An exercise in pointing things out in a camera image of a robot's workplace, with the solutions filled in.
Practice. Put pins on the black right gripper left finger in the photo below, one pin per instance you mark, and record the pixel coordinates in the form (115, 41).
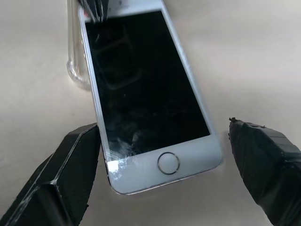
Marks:
(58, 179)

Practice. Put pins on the white smartphone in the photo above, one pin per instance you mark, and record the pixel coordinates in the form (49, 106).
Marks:
(145, 89)

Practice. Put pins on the clear plastic phone case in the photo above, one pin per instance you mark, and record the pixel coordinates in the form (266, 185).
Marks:
(76, 58)

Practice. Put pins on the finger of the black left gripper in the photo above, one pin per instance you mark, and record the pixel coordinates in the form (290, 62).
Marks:
(95, 9)

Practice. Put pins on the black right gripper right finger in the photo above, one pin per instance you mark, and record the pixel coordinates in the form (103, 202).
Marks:
(268, 169)

